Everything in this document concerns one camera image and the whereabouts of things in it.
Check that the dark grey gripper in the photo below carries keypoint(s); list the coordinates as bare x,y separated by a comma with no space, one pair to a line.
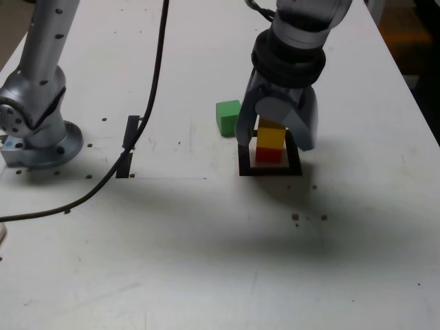
275,91

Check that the yellow cube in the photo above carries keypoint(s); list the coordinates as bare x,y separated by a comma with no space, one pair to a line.
271,137

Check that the red cube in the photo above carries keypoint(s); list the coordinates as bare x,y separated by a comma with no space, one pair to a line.
268,154

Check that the green cube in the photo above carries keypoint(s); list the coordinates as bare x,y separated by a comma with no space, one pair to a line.
228,120

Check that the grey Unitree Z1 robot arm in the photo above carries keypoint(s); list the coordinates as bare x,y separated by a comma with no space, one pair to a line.
38,79

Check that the black tape square outline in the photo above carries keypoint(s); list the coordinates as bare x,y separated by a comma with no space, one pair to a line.
271,172

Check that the black tape strip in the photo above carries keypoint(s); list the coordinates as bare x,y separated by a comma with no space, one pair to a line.
123,168

